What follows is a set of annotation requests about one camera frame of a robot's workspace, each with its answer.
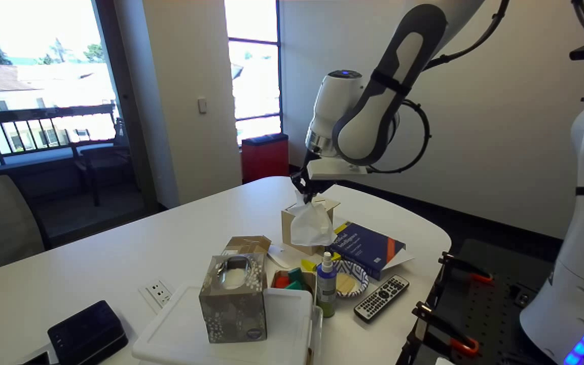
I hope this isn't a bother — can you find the container with green blocks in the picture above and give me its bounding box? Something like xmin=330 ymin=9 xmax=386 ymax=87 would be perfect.
xmin=271 ymin=268 xmax=315 ymax=292

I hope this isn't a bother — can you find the black orange clamp far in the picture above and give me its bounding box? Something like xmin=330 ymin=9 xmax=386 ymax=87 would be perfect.
xmin=437 ymin=251 xmax=495 ymax=287

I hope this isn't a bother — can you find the grey tissue box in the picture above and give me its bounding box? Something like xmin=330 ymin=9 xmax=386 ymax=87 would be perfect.
xmin=199 ymin=235 xmax=270 ymax=342

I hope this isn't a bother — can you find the black remote control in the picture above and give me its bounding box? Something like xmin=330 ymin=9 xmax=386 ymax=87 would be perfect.
xmin=352 ymin=276 xmax=409 ymax=322

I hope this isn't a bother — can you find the small sanitizer bottle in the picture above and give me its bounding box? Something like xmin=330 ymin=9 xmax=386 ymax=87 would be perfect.
xmin=316 ymin=251 xmax=336 ymax=319

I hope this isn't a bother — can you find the black mounting board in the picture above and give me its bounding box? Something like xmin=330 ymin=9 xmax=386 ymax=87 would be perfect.
xmin=396 ymin=240 xmax=554 ymax=365

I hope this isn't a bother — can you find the wall light switch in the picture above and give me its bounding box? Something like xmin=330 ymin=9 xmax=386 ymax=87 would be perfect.
xmin=197 ymin=97 xmax=209 ymax=115

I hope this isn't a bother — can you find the office chair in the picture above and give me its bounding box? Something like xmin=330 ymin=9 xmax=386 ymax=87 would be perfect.
xmin=0 ymin=172 xmax=53 ymax=280

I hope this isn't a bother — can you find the balcony chair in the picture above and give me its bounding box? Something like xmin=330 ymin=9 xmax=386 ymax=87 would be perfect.
xmin=68 ymin=123 xmax=132 ymax=208

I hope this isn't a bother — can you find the red cabinet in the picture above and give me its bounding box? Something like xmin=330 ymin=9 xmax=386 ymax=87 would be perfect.
xmin=240 ymin=134 xmax=290 ymax=181

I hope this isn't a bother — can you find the table power outlet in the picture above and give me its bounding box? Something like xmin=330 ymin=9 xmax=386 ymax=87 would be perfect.
xmin=142 ymin=282 xmax=170 ymax=308

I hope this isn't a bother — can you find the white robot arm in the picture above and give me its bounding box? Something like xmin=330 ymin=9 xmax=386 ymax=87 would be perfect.
xmin=299 ymin=0 xmax=584 ymax=365

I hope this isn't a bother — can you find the blue book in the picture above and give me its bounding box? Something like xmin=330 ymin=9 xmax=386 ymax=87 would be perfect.
xmin=330 ymin=221 xmax=411 ymax=280

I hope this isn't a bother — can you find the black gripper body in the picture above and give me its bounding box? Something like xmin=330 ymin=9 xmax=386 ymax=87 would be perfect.
xmin=291 ymin=169 xmax=323 ymax=202

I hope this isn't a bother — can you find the black orange clamp near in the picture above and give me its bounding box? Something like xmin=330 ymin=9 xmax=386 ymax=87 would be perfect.
xmin=411 ymin=302 xmax=481 ymax=359

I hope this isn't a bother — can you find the black orange clamp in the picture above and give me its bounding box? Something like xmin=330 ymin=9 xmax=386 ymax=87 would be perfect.
xmin=437 ymin=251 xmax=495 ymax=287
xmin=411 ymin=302 xmax=481 ymax=359

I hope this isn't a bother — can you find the black tablet device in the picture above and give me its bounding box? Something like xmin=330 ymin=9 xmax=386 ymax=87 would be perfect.
xmin=46 ymin=300 xmax=127 ymax=365

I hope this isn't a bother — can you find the wooden shape sorter cube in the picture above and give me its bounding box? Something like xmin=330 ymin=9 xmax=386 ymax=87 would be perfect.
xmin=282 ymin=204 xmax=332 ymax=254

